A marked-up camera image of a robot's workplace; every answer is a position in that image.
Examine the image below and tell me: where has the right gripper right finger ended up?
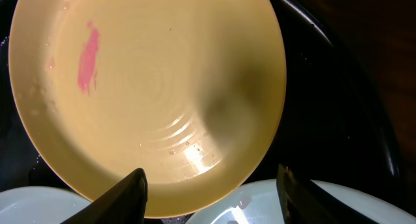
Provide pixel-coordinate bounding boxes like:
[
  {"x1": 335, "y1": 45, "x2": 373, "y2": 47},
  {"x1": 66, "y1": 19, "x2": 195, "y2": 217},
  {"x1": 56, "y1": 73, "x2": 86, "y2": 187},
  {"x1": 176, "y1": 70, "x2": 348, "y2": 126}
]
[{"x1": 276, "y1": 164, "x2": 375, "y2": 224}]

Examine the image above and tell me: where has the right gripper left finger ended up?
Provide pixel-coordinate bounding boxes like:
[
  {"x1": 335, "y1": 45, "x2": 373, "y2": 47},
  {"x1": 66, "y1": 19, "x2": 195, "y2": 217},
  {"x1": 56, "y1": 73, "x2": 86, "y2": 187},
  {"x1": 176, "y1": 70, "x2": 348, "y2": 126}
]
[{"x1": 62, "y1": 168, "x2": 148, "y2": 224}]

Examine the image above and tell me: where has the yellow plate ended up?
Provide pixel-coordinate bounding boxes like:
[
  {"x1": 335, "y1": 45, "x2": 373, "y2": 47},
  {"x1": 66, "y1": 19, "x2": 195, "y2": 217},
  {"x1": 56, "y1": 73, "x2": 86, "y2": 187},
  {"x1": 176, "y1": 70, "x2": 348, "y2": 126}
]
[{"x1": 8, "y1": 0, "x2": 286, "y2": 218}]

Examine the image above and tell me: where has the light blue plate right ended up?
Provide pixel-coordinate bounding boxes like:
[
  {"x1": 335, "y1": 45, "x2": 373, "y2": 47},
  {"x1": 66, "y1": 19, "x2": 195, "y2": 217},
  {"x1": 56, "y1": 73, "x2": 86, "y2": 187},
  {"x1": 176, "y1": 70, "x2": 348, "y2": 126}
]
[{"x1": 187, "y1": 179, "x2": 415, "y2": 224}]

